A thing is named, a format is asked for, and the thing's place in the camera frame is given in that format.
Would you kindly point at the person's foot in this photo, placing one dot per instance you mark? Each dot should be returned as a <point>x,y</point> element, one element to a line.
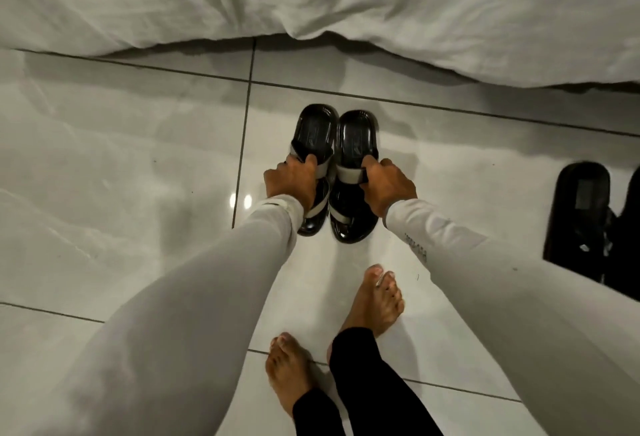
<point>372,303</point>
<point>289,373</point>

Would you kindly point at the person's left fingers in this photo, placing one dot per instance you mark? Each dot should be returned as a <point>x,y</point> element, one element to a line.
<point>306,163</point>

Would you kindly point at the white bed sheet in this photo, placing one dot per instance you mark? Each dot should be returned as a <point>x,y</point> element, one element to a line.
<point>320,1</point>

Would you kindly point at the person's right forearm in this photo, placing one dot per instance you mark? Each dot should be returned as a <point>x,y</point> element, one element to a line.
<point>510,310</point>

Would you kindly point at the person's right hand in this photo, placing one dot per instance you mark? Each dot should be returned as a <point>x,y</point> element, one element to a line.
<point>389,187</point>

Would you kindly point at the person's leg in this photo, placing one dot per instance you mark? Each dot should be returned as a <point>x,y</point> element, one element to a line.
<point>380,385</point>
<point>316,415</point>

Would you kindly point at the person's right foot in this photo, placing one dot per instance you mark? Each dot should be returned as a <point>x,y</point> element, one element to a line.
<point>372,303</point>

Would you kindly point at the person's right fingers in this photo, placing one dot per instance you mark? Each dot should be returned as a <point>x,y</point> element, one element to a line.
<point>372,166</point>

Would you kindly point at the plain black sandal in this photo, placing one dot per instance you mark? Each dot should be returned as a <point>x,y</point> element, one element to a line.
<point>580,221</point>
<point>627,246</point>

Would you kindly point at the person's right leg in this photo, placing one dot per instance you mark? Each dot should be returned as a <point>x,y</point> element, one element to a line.
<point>380,385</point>

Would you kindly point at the person's left forearm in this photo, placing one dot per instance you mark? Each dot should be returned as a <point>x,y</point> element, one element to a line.
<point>190,315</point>

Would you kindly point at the person's left foot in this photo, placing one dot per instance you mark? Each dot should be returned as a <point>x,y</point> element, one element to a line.
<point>289,373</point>

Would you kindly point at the person's left hand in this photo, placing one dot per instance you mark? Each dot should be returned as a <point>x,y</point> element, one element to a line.
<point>289,182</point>

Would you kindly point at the person's left leg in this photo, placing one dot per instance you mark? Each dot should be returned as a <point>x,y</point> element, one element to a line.
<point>316,415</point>

